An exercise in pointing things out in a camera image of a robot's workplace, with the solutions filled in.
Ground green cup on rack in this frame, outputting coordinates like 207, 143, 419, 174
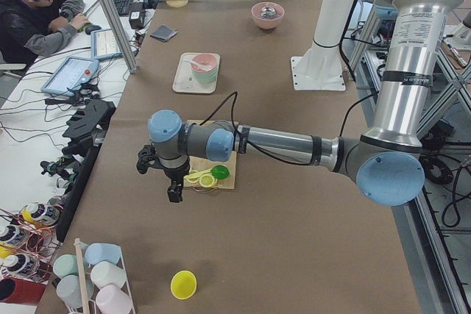
52, 254, 79, 279

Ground small pink bowl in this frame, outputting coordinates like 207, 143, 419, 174
191, 53, 217, 72

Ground yellow plastic cup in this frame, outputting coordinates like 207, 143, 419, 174
170, 270, 197, 300

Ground grey cup on rack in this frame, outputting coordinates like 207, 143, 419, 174
56, 274, 82, 308

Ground aluminium frame post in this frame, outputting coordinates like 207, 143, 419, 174
99, 0, 138, 74

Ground yellow paint bottle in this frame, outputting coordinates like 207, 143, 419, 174
23, 203, 62, 226

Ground white ceramic spoon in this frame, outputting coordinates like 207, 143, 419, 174
185, 60, 213, 71

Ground grey folded cloth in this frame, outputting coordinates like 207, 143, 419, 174
150, 25, 177, 42

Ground blue teach pendant far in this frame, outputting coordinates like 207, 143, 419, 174
91, 29, 121, 61

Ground white cup on rack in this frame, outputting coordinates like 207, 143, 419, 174
91, 261, 126, 288

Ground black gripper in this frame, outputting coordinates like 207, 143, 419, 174
163, 165, 190, 203

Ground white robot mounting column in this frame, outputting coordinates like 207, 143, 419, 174
291, 0, 355, 91

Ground blue cup on rack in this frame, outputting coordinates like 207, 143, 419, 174
85, 243, 121, 266

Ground stacked green bowls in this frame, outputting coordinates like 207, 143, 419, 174
192, 69, 218, 84

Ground pink cup on rack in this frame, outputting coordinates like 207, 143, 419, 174
96, 284, 132, 314

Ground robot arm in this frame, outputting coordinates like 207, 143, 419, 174
138, 0, 463, 206

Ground blue teach pendant near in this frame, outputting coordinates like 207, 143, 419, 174
40, 57, 99, 96

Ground wooden cutting board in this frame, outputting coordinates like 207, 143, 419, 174
183, 119, 240, 190

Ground large pink ice bowl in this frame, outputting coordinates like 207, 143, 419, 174
251, 1, 285, 30

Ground lemon slice near lime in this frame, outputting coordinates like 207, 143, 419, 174
199, 174, 218, 188

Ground blue teach pendant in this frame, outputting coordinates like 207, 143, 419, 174
40, 57, 99, 96
91, 29, 121, 61

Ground cream serving tray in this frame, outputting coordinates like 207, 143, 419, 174
172, 52, 220, 94

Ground black slotted stand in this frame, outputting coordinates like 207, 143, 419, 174
62, 99, 116, 157

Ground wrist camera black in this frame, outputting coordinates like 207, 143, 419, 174
136, 144, 160, 174

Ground seated person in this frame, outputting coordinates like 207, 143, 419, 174
1, 0, 90, 66

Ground green lime toy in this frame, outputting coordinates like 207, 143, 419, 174
210, 165, 230, 180

